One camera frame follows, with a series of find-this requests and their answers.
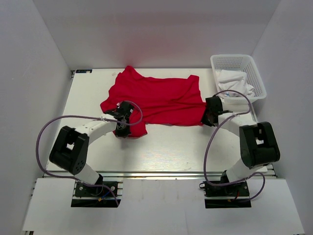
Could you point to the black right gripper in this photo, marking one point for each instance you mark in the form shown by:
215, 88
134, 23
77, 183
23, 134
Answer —
204, 120

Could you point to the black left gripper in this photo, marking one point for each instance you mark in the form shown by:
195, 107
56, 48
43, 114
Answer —
123, 133

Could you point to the red t shirt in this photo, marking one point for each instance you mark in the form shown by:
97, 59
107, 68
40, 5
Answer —
167, 101

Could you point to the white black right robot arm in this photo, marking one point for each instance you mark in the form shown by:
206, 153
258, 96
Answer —
258, 145

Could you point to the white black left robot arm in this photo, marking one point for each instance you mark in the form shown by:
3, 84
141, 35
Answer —
70, 149

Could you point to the white t shirt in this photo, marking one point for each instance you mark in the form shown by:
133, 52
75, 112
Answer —
235, 80

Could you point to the white plastic basket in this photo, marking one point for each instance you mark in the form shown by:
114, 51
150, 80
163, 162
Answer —
238, 62

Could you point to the black blue sticker label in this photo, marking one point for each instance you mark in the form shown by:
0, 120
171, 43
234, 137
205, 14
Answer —
84, 71

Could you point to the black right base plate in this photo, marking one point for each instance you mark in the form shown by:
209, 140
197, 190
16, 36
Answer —
228, 197

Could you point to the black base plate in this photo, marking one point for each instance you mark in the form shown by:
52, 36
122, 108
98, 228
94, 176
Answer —
228, 197
108, 196

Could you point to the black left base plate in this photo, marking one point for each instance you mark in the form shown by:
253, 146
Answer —
108, 196

